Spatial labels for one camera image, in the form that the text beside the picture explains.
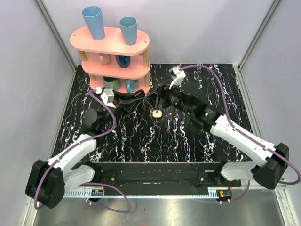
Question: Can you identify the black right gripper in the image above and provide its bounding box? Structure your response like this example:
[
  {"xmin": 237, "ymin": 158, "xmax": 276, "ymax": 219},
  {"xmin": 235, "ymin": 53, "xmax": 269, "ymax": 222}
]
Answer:
[{"xmin": 144, "ymin": 80, "xmax": 194, "ymax": 116}]

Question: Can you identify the white earbuds charging case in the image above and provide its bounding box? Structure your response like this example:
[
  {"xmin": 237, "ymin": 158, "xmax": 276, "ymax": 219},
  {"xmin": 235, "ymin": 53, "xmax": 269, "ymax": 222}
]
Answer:
[{"xmin": 152, "ymin": 110, "xmax": 162, "ymax": 119}]

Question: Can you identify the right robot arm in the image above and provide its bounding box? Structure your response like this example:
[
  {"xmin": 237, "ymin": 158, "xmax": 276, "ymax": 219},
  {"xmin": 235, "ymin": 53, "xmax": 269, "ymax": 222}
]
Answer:
[{"xmin": 152, "ymin": 85, "xmax": 289, "ymax": 190}]

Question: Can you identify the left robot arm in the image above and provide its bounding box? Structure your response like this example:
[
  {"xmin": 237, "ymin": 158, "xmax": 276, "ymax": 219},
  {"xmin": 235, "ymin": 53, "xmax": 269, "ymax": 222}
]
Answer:
[{"xmin": 25, "ymin": 88, "xmax": 145, "ymax": 210}]

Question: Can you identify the blue butterfly mug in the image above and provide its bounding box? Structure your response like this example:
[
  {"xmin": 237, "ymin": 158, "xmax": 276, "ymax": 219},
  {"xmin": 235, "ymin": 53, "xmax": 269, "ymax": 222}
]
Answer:
[{"xmin": 125, "ymin": 79, "xmax": 140, "ymax": 93}]

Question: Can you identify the green ceramic mug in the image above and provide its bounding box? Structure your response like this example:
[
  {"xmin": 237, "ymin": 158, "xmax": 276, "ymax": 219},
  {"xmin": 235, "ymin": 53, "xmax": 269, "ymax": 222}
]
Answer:
[{"xmin": 103, "ymin": 77, "xmax": 121, "ymax": 90}]

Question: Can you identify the pink three-tier shelf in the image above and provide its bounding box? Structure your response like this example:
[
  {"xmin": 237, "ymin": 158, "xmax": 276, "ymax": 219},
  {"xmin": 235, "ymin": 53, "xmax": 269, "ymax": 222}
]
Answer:
[{"xmin": 70, "ymin": 26, "xmax": 151, "ymax": 93}]

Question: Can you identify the dark blue mug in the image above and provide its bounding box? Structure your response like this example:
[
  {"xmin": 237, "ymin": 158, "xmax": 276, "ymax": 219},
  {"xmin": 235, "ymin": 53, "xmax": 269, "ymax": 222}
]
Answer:
[{"xmin": 115, "ymin": 55, "xmax": 130, "ymax": 68}]

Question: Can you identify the pink mug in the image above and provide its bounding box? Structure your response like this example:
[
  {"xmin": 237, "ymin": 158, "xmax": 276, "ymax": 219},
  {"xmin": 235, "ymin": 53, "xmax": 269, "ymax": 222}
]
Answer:
[{"xmin": 99, "ymin": 53, "xmax": 111, "ymax": 65}]

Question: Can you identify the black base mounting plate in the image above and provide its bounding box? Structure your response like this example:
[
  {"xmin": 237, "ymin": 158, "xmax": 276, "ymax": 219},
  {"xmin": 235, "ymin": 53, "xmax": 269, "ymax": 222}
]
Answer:
[{"xmin": 95, "ymin": 162, "xmax": 241, "ymax": 198}]

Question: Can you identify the blue cup right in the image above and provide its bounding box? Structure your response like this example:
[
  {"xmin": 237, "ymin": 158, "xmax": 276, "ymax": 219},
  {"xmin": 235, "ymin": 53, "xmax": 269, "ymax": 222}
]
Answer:
[{"xmin": 119, "ymin": 16, "xmax": 138, "ymax": 45}]

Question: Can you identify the tall blue cup left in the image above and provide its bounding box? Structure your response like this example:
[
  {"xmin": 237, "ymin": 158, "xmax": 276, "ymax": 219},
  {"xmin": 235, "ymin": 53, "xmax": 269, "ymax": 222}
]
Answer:
[{"xmin": 82, "ymin": 6, "xmax": 105, "ymax": 40}]

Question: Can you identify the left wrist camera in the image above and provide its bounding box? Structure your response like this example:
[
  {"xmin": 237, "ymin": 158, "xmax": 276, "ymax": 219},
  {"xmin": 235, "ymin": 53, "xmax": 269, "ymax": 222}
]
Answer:
[{"xmin": 100, "ymin": 88, "xmax": 116, "ymax": 108}]

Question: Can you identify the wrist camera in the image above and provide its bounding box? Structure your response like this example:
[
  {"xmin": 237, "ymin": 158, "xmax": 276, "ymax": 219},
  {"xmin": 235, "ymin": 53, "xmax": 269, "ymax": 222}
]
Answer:
[
  {"xmin": 169, "ymin": 67, "xmax": 186, "ymax": 89},
  {"xmin": 100, "ymin": 88, "xmax": 116, "ymax": 108}
]

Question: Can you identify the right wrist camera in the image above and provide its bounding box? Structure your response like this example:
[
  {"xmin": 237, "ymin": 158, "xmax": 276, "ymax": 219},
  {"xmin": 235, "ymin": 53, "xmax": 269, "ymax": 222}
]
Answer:
[{"xmin": 169, "ymin": 67, "xmax": 186, "ymax": 89}]

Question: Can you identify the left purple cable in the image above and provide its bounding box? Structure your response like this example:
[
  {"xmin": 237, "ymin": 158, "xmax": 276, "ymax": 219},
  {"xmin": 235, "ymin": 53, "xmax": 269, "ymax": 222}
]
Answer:
[{"xmin": 34, "ymin": 88, "xmax": 131, "ymax": 214}]

